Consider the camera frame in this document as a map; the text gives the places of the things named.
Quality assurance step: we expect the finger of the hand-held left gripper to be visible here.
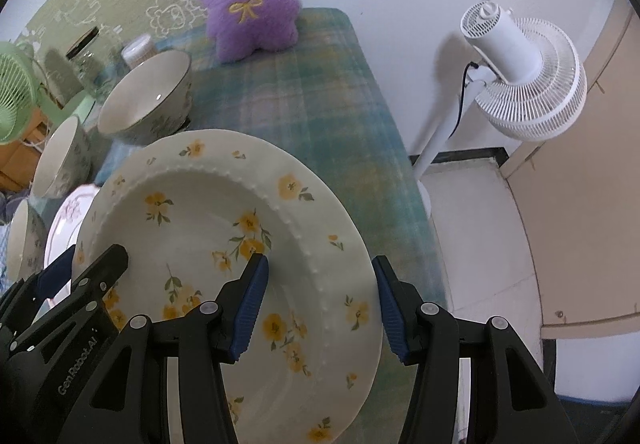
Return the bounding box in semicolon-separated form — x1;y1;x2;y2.
0;246;77;340
10;244;129;355

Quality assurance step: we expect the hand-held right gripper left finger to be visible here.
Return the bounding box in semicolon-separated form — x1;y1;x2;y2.
60;254;271;444

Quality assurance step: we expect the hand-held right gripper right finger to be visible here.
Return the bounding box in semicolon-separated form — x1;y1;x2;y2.
371;255;581;444

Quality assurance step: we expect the cream floral bowl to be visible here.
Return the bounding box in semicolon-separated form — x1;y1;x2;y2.
96;50;194;147
31;116;93;199
5;200;48;282

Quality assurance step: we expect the pink floral plate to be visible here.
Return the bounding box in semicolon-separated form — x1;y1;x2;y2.
44;183;101;309

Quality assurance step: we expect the yellow floral plate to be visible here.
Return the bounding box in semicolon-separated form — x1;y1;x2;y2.
72;129;386;443

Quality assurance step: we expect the green desk fan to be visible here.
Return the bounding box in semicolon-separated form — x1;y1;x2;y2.
0;41;98;145

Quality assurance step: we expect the plaid tablecloth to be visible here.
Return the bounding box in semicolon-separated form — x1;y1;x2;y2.
85;8;448;444

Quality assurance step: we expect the beige door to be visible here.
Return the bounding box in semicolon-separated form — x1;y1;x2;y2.
500;0;640;341

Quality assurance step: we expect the cotton swab container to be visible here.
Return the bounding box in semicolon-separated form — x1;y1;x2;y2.
120;34;156;69

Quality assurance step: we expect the glass jar with dark lid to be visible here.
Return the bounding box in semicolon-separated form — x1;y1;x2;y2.
65;28;108;94

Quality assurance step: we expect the white standing fan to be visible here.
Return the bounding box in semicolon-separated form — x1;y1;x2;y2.
410;0;587;235

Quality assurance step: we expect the black fan cable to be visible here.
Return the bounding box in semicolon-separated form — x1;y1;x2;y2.
452;62;483;132

